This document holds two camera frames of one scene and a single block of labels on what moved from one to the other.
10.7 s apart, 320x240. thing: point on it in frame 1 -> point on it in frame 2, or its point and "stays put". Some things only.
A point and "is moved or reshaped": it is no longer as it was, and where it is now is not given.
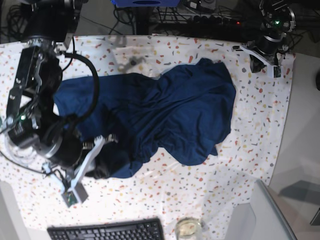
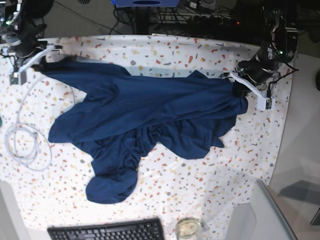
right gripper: (268, 46) -> (257, 68)
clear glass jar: (188, 228) stays put
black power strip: (214, 19) stays put
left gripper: (61, 145) -> (25, 43)
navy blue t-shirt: (179, 118) is moved or reshaped
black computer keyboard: (142, 229) stays put
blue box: (145, 3) stays put
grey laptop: (271, 222) stays put
